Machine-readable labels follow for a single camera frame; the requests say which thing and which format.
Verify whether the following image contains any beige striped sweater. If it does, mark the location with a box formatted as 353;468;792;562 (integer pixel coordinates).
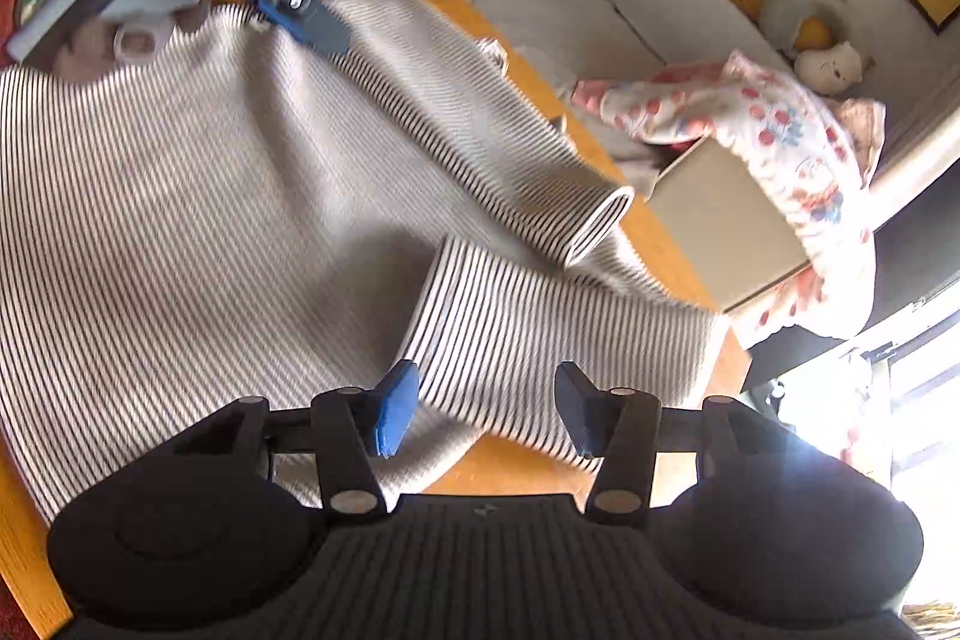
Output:
2;0;727;516

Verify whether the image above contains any left hand in brown glove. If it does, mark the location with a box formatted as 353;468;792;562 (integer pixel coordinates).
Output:
37;0;210;83

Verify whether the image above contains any beige cardboard box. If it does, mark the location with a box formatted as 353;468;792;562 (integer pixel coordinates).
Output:
647;138;809;314

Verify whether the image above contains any floral pink blanket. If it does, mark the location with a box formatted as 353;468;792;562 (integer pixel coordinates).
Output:
566;50;887;346

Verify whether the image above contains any white plush toy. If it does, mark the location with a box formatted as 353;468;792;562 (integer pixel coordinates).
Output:
794;41;864;96

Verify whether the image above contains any grey neck pillow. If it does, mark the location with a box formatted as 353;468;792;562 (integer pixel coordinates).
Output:
758;0;850;58

